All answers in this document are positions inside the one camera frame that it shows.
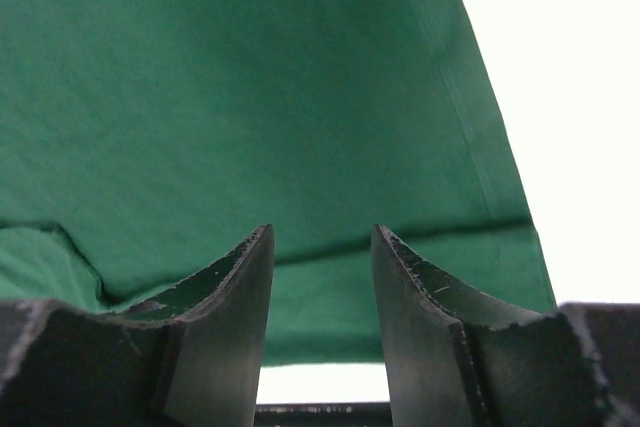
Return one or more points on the green t shirt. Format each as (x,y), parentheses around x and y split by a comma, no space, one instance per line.
(142,139)

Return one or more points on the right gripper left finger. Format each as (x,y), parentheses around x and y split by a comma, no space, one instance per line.
(187,356)

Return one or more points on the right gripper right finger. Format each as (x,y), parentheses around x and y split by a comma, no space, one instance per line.
(456,356)

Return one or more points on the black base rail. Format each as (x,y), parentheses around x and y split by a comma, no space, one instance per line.
(362,414)

